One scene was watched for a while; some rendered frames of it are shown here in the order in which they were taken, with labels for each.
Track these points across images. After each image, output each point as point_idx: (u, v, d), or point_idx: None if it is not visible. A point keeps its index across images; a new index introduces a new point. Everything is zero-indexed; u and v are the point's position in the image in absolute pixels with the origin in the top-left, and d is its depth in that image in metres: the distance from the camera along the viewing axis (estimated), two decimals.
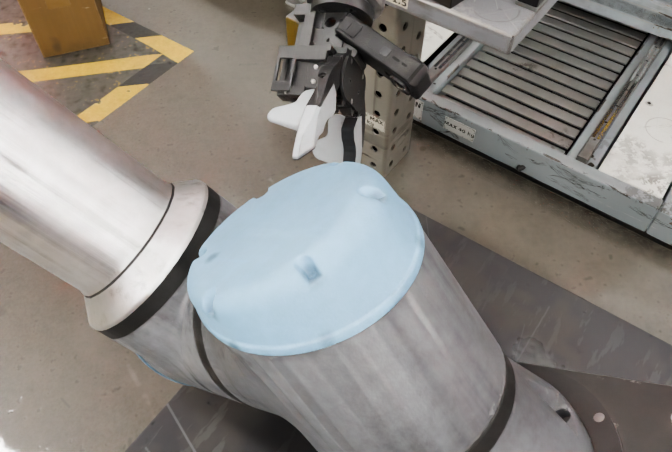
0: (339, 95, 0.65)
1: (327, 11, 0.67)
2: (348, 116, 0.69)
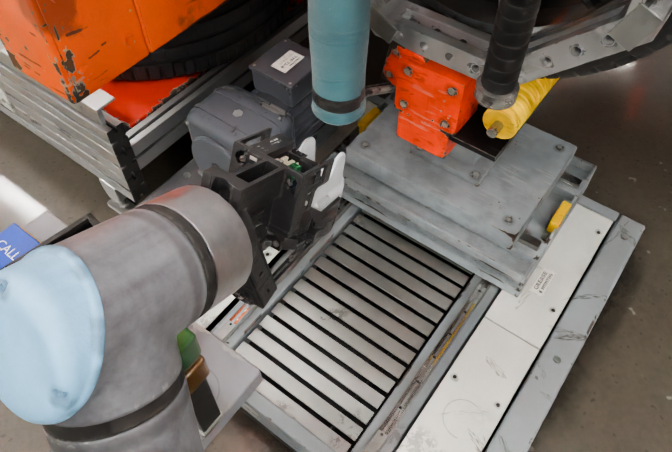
0: None
1: None
2: (308, 209, 0.57)
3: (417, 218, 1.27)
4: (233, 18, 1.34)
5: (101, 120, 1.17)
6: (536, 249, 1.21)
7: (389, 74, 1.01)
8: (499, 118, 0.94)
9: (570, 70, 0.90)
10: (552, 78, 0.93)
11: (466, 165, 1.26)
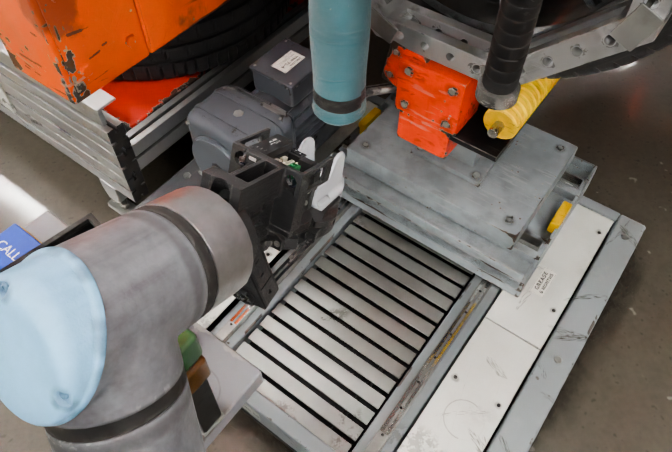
0: None
1: None
2: (308, 209, 0.57)
3: (418, 218, 1.27)
4: (233, 18, 1.34)
5: (101, 120, 1.17)
6: (537, 249, 1.21)
7: (390, 74, 1.01)
8: (500, 118, 0.94)
9: (571, 70, 0.90)
10: (553, 78, 0.93)
11: (467, 165, 1.26)
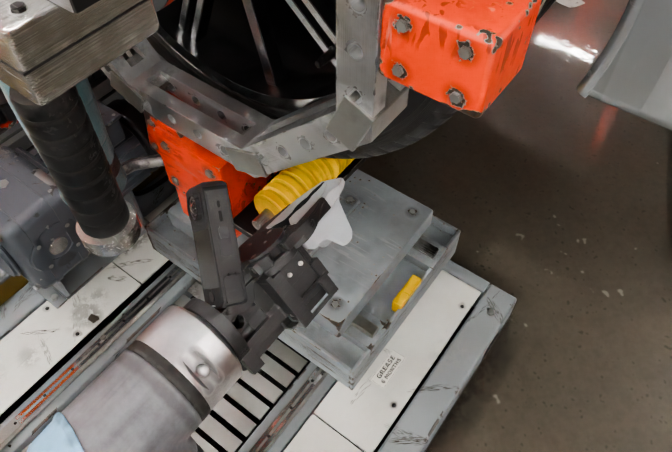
0: None
1: (234, 335, 0.55)
2: None
3: None
4: None
5: None
6: (371, 336, 1.04)
7: (154, 146, 0.84)
8: (267, 206, 0.77)
9: (342, 152, 0.73)
10: (330, 158, 0.76)
11: None
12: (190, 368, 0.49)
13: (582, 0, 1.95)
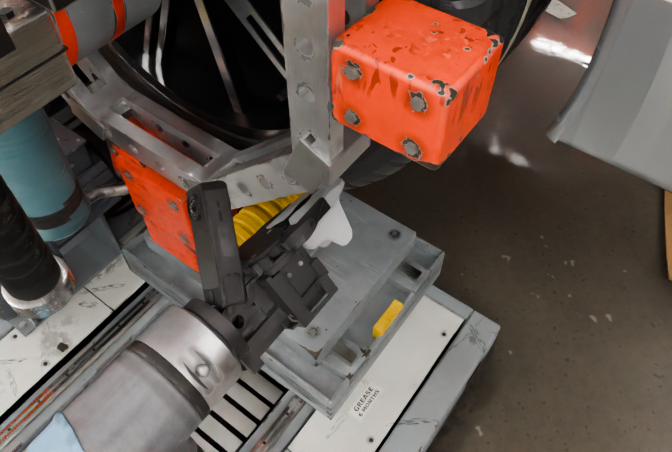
0: None
1: (234, 335, 0.55)
2: None
3: None
4: None
5: None
6: (350, 365, 1.01)
7: (119, 174, 0.80)
8: None
9: None
10: None
11: None
12: (189, 368, 0.50)
13: (573, 11, 1.92)
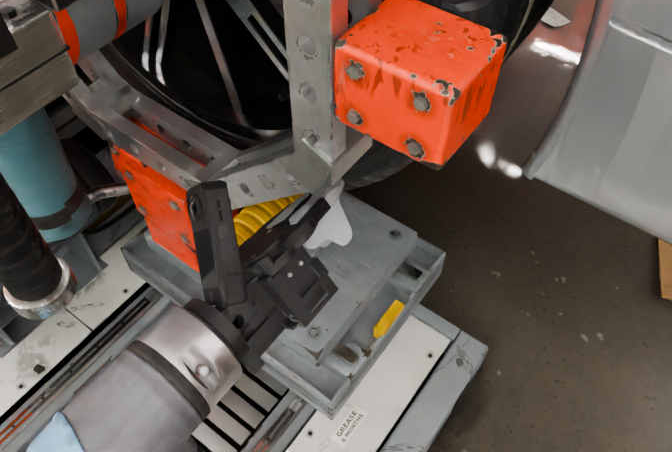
0: None
1: (234, 335, 0.55)
2: None
3: None
4: None
5: None
6: (351, 365, 1.00)
7: (120, 174, 0.80)
8: None
9: None
10: None
11: None
12: (190, 368, 0.49)
13: (567, 19, 1.89)
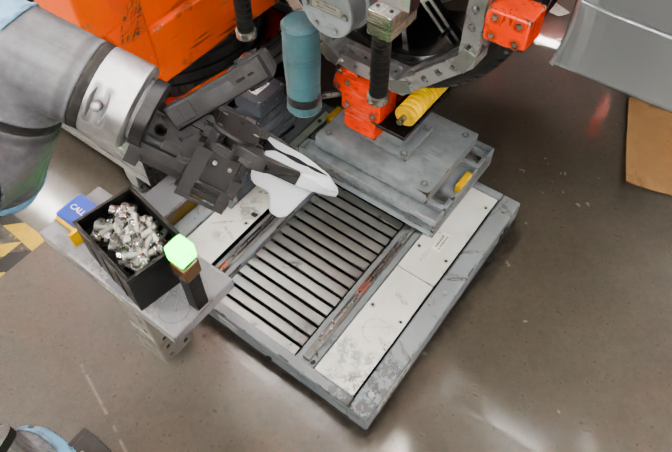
0: None
1: (147, 129, 0.60)
2: (262, 148, 0.65)
3: (364, 183, 1.82)
4: (221, 53, 1.86)
5: None
6: (444, 203, 1.76)
7: (337, 84, 1.56)
8: (404, 112, 1.49)
9: (444, 83, 1.45)
10: (436, 87, 1.49)
11: (398, 146, 1.81)
12: (95, 94, 0.56)
13: (567, 10, 2.64)
